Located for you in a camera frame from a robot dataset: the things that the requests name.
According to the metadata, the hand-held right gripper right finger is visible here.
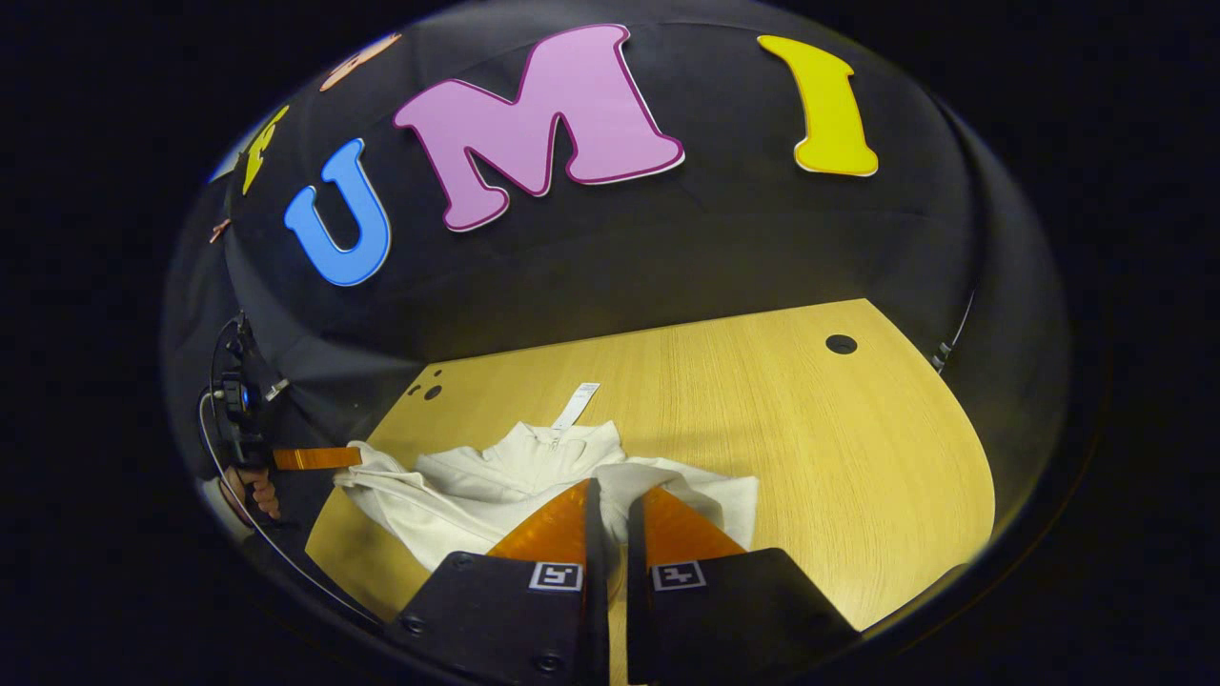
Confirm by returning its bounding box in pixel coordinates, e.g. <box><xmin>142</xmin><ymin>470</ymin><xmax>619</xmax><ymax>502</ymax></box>
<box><xmin>626</xmin><ymin>486</ymin><xmax>864</xmax><ymax>686</ymax></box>

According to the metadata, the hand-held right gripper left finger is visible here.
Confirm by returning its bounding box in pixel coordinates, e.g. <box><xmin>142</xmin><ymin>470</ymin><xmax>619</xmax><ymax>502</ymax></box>
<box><xmin>386</xmin><ymin>478</ymin><xmax>611</xmax><ymax>686</ymax></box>

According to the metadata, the white garment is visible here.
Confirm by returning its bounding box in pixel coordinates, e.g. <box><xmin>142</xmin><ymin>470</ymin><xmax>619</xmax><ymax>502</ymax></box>
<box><xmin>334</xmin><ymin>383</ymin><xmax>761</xmax><ymax>573</ymax></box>

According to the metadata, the black backdrop cloth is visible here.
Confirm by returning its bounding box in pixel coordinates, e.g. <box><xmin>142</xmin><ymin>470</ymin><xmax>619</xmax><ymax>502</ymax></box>
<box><xmin>160</xmin><ymin>0</ymin><xmax>1068</xmax><ymax>573</ymax></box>

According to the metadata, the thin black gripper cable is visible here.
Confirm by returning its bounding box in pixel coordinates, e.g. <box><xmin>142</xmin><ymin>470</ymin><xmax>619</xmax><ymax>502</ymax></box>
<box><xmin>195</xmin><ymin>314</ymin><xmax>384</xmax><ymax>628</ymax></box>

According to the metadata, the thin hanging cable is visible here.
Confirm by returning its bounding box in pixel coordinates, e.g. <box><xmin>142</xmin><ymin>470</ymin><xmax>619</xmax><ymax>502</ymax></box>
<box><xmin>932</xmin><ymin>289</ymin><xmax>977</xmax><ymax>374</ymax></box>

